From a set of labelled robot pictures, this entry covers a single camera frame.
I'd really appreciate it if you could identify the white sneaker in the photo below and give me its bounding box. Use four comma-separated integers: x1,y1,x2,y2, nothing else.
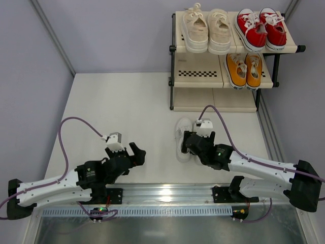
193,119,203,132
175,117,193,163

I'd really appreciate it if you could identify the beige lace sneaker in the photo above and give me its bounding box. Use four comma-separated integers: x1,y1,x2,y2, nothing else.
207,9,232,55
181,3,208,53

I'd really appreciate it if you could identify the red canvas sneaker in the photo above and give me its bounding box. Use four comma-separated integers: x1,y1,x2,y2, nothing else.
259,8,286,51
234,9,267,53

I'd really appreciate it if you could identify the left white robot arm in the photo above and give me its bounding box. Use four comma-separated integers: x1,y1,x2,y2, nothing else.
6,142,146,220

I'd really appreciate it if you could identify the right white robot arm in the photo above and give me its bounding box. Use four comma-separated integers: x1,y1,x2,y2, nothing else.
181,131,322,212

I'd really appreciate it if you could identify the beige three-tier shoe shelf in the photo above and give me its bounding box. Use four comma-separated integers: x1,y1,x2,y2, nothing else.
169,11,306,112

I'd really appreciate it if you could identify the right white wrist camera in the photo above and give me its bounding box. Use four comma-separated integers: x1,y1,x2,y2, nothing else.
196,118,213,138

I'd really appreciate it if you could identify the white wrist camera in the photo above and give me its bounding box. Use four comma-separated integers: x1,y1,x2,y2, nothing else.
101,132,125,153
196,118,213,138

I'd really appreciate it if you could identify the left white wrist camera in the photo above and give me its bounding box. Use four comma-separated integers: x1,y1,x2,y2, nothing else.
101,132,125,153

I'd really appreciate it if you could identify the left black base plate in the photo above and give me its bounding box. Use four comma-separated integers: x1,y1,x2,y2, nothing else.
101,188,123,205

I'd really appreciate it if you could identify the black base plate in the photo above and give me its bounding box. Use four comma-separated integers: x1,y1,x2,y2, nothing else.
212,186,259,203
101,188,123,205

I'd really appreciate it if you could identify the aluminium mounting rail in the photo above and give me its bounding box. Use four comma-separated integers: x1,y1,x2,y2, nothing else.
30,183,309,207

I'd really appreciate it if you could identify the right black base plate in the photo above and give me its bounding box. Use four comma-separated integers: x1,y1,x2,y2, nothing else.
212,186,259,203

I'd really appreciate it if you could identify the slotted cable duct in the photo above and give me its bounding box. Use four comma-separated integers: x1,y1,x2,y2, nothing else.
41,205,233,218

